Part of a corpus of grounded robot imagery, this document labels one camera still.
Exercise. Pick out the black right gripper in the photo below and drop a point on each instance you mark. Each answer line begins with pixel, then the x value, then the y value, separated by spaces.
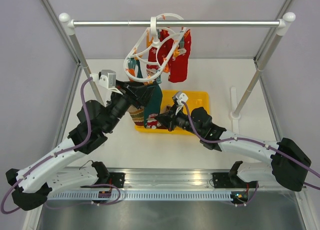
pixel 169 118

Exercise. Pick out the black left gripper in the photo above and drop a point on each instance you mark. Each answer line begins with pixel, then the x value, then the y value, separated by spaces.
pixel 135 93

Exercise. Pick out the dark green sock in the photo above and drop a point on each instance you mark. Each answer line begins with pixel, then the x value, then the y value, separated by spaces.
pixel 153 109
pixel 134 68

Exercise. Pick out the white clip sock hanger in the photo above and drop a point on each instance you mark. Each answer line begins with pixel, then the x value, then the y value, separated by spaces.
pixel 149 39

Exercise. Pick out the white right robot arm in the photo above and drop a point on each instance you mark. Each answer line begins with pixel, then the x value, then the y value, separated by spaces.
pixel 283 162

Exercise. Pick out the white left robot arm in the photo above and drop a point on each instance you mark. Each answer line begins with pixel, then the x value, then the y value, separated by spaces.
pixel 95 122

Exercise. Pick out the yellow plastic tray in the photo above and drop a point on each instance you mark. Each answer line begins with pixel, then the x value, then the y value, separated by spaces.
pixel 195 99

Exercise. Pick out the red christmas sock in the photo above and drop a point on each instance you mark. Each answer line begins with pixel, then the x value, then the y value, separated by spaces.
pixel 178 67
pixel 162 53

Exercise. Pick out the silver clothes rack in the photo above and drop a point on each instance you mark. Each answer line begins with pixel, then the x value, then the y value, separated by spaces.
pixel 174 24

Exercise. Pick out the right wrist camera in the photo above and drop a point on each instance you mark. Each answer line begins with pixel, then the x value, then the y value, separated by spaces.
pixel 179 99

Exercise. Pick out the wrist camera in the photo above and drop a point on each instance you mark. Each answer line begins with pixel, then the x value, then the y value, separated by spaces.
pixel 179 99
pixel 105 78

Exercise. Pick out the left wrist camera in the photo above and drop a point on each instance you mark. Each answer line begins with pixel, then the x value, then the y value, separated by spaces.
pixel 105 78

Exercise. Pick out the white slotted cable duct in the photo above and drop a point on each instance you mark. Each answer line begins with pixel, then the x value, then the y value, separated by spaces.
pixel 144 195

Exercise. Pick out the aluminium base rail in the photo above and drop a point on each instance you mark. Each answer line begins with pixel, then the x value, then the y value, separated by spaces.
pixel 165 178

